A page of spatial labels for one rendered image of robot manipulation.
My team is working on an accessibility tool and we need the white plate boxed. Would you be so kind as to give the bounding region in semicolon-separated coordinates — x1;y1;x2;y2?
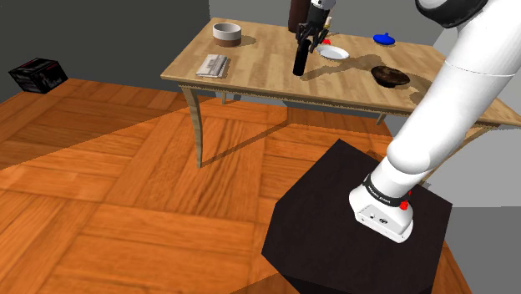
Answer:
316;44;351;62

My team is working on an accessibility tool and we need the black cylinder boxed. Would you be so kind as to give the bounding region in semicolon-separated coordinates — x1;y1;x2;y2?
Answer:
292;38;312;77

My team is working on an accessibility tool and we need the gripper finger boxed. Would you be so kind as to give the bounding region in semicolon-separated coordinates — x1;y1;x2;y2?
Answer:
309;28;327;54
294;23;308;53

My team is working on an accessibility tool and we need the blue lid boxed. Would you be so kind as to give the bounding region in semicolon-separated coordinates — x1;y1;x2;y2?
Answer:
372;33;397;46

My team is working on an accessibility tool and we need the white and brown bowl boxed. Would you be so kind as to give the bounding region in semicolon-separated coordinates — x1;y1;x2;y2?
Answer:
212;22;243;48

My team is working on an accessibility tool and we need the dark brown bowl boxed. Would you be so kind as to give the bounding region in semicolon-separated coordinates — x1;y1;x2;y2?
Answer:
370;65;412;89

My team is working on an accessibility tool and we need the dark brown vase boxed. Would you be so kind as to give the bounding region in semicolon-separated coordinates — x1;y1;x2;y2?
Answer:
287;0;309;34

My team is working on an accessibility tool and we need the grey book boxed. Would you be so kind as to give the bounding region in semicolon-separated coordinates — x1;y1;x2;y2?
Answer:
195;53;230;79

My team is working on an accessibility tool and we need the dark robot stand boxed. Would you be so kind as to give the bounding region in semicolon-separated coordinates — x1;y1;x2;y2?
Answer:
261;138;453;294

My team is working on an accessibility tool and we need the wooden table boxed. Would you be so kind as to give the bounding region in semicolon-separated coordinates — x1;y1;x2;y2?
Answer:
160;17;521;170

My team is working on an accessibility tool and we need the black box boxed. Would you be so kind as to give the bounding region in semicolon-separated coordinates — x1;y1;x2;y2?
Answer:
8;57;69;95

